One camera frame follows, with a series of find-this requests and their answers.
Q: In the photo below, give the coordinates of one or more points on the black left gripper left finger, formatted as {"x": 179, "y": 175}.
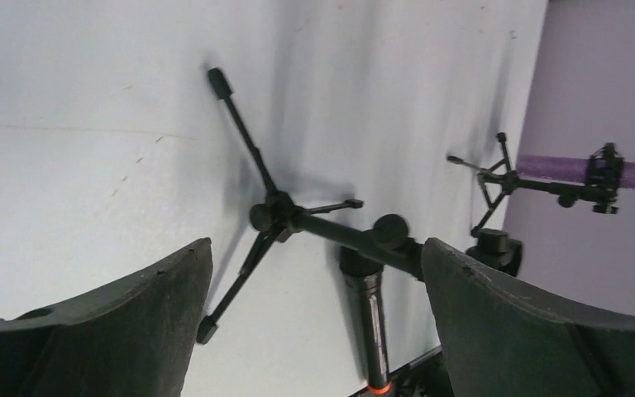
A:
{"x": 131, "y": 337}

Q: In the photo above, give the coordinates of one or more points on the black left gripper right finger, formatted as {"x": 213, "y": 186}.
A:
{"x": 501, "y": 336}

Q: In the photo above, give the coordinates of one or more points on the small black tripod microphone stand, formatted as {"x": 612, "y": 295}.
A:
{"x": 279, "y": 213}

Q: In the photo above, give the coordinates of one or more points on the black shock-mount tripod stand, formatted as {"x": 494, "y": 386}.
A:
{"x": 599, "y": 183}

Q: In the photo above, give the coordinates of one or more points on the purple glitter microphone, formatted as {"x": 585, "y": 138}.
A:
{"x": 567, "y": 169}

